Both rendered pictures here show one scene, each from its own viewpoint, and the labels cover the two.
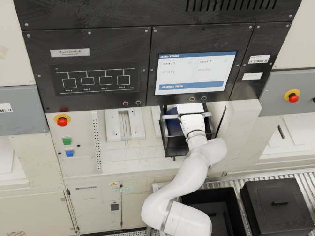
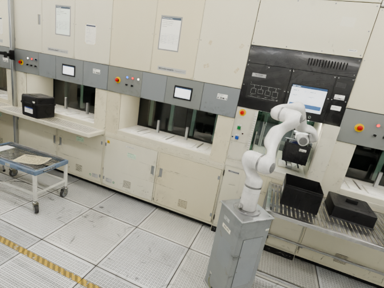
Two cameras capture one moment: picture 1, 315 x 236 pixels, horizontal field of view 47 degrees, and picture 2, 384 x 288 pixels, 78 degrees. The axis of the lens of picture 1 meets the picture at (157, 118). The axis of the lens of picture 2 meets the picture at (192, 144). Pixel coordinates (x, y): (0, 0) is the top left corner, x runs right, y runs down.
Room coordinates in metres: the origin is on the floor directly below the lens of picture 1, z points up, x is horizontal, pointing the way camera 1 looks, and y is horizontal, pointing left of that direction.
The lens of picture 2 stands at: (-1.32, -0.46, 1.62)
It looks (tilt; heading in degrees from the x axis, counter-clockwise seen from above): 16 degrees down; 32
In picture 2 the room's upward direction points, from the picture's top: 10 degrees clockwise
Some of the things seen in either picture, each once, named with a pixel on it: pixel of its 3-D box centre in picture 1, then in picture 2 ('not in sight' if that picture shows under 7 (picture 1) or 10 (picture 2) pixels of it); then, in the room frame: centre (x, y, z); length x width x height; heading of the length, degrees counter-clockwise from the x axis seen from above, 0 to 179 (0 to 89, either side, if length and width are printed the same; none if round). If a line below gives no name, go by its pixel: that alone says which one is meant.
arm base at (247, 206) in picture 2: not in sight; (250, 197); (0.24, -0.05, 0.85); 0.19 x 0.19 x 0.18
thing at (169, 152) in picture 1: (184, 125); (296, 148); (1.08, -0.14, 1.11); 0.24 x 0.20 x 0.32; 104
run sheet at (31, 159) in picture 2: not in sight; (32, 159); (-0.20, 2.19, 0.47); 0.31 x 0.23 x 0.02; 125
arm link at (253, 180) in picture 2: not in sight; (252, 168); (0.25, -0.02, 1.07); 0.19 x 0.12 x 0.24; 76
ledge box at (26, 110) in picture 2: not in sight; (38, 105); (0.12, 2.75, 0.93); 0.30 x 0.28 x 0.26; 101
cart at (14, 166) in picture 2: not in sight; (23, 172); (-0.21, 2.38, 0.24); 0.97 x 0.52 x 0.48; 107
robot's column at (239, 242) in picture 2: not in sight; (235, 252); (0.24, -0.05, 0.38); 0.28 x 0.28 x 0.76; 59
